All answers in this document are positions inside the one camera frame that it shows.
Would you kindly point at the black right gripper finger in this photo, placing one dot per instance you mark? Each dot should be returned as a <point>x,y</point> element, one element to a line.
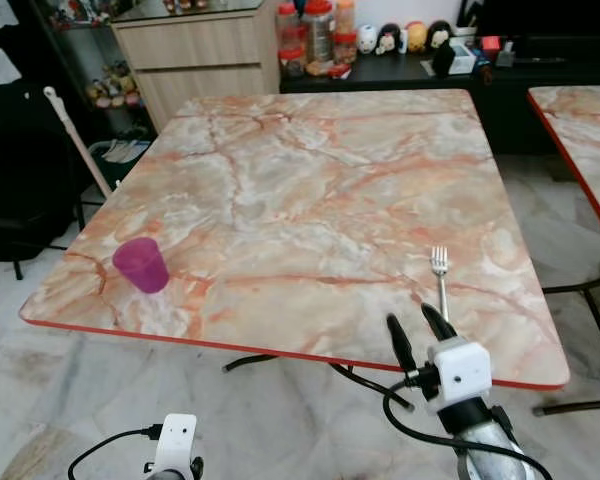
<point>401,345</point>
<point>438,322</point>

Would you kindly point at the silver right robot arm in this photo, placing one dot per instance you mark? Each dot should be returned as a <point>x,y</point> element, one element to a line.
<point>490,445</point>

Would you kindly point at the silver metal fork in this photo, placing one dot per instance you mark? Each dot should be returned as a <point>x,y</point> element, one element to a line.
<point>440,270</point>

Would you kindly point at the purple plastic cup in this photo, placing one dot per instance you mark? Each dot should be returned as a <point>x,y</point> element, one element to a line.
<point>141,266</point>

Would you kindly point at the black low sideboard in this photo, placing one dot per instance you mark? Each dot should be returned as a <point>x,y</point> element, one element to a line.
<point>540,100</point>

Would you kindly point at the small black object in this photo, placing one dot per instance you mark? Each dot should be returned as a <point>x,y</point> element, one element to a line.
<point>443,60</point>

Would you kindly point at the white and blue box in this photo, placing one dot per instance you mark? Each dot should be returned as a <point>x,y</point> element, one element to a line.
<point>465,58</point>

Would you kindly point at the small grey gadget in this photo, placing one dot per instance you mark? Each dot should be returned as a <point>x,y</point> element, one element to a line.
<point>505,56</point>

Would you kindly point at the small red box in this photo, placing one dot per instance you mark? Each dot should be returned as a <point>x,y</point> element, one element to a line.
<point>491,44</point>

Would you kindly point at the yellow round figurine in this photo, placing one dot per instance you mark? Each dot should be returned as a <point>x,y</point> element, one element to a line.
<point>416,37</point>

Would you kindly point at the black and white figurine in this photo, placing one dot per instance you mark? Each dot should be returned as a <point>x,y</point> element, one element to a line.
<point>389,39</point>

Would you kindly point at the white round figurine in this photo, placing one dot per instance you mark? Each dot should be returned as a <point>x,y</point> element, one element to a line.
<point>367,39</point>

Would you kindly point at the orange filled red lid jar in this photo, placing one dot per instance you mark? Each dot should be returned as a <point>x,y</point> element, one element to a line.
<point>345,35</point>

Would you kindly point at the large red lid jar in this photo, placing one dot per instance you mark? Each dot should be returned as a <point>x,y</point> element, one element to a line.
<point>319,32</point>

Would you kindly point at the small red lid jar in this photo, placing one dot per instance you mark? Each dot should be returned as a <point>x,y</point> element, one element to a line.
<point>291,45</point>

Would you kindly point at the basket with papers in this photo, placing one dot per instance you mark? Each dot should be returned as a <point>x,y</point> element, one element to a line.
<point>120,155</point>

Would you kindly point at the black television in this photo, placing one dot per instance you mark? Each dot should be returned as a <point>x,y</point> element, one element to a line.
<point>550,18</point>

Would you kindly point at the light wooden drawer cabinet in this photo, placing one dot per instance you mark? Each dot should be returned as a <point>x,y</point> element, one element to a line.
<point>205,65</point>

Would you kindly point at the black chair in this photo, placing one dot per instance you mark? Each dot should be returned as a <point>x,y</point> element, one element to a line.
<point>25,170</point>

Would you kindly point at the wooden stick with white tip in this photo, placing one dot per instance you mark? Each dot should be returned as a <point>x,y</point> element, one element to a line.
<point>78,140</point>

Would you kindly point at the colourful toy figurines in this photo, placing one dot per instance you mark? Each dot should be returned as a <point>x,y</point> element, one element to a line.
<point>113,85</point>

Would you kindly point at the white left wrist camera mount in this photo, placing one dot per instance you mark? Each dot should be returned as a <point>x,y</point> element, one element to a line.
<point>176,442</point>

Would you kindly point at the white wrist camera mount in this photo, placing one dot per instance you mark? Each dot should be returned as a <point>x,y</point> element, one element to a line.
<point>176,442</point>
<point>460,372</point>

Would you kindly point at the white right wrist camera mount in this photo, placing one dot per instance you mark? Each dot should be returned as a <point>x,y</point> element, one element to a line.
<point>460,372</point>

